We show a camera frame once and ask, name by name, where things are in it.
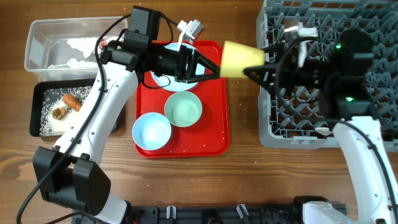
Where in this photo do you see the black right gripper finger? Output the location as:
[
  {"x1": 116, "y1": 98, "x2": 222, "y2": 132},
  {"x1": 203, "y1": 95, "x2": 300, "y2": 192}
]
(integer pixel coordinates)
[
  {"x1": 243, "y1": 63, "x2": 277, "y2": 90},
  {"x1": 261, "y1": 43, "x2": 280, "y2": 57}
]

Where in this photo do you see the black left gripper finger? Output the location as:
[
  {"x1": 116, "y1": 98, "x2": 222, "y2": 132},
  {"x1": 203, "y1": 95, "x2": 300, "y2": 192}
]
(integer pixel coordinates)
[
  {"x1": 186, "y1": 73, "x2": 220, "y2": 83},
  {"x1": 194, "y1": 50, "x2": 220, "y2": 70}
]

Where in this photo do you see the mint green bowl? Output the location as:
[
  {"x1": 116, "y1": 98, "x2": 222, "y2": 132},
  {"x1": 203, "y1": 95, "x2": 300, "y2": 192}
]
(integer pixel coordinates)
[{"x1": 164, "y1": 91, "x2": 203, "y2": 128}]

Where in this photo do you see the yellow plastic cup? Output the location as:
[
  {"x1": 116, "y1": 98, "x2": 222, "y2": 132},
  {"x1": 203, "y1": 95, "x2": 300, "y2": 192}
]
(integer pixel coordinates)
[{"x1": 220, "y1": 41, "x2": 266, "y2": 78}]

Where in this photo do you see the light blue bowl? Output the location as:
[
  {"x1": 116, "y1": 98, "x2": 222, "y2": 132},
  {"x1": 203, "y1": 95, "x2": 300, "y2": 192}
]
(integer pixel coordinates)
[{"x1": 132, "y1": 112, "x2": 172, "y2": 151}]

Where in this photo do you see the white napkin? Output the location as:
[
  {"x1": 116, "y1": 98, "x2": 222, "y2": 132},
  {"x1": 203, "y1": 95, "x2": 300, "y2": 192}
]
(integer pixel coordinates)
[
  {"x1": 47, "y1": 58, "x2": 97, "y2": 69},
  {"x1": 67, "y1": 37, "x2": 100, "y2": 61}
]

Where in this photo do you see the orange carrot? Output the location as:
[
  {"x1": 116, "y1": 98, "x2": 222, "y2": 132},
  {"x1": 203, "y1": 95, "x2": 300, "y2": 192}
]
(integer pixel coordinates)
[{"x1": 63, "y1": 94, "x2": 82, "y2": 111}]

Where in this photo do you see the brown food scrap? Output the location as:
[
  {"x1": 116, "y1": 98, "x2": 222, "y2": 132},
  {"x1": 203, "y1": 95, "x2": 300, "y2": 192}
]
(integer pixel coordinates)
[{"x1": 52, "y1": 108, "x2": 68, "y2": 120}]

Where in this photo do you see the white rice pile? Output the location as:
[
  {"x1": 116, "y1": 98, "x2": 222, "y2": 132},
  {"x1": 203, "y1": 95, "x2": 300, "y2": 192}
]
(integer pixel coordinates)
[{"x1": 39, "y1": 86, "x2": 91, "y2": 137}]

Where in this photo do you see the red foil wrapper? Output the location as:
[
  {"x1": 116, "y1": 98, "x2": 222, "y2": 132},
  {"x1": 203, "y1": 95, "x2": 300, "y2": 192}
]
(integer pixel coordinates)
[{"x1": 98, "y1": 40, "x2": 108, "y2": 50}]

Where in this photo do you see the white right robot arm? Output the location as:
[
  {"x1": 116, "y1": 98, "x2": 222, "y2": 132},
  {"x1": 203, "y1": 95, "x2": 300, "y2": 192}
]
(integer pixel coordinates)
[{"x1": 243, "y1": 29, "x2": 397, "y2": 223}]

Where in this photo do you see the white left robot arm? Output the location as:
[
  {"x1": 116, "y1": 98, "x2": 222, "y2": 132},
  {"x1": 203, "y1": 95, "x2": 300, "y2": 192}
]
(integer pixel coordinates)
[{"x1": 32, "y1": 6, "x2": 220, "y2": 223}]

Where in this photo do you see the grey dishwasher rack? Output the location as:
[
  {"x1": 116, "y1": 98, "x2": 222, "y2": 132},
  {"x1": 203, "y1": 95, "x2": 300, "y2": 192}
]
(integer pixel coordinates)
[{"x1": 256, "y1": 0, "x2": 397, "y2": 152}]

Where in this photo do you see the light blue plate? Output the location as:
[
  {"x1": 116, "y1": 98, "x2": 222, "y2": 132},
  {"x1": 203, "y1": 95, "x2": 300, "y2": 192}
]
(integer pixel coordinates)
[{"x1": 151, "y1": 42, "x2": 205, "y2": 92}]

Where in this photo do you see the red serving tray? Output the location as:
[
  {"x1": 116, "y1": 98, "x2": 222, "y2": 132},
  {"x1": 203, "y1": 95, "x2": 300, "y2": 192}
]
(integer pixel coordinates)
[{"x1": 136, "y1": 40, "x2": 230, "y2": 159}]

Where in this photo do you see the white spoon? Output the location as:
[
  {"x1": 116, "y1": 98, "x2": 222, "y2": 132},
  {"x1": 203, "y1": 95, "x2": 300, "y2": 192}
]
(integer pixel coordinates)
[{"x1": 315, "y1": 127, "x2": 333, "y2": 136}]

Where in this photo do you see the black tray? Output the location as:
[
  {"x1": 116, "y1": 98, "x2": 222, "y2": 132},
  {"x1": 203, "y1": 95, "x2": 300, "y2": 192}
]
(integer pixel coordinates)
[{"x1": 29, "y1": 78, "x2": 125, "y2": 138}]

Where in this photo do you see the clear plastic bin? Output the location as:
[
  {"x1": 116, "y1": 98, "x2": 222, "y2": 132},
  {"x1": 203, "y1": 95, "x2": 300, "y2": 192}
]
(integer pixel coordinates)
[{"x1": 24, "y1": 16, "x2": 120, "y2": 82}]

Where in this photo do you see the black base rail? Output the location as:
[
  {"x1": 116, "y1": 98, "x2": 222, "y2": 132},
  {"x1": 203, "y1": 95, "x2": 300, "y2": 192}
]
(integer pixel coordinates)
[{"x1": 71, "y1": 195, "x2": 349, "y2": 224}]

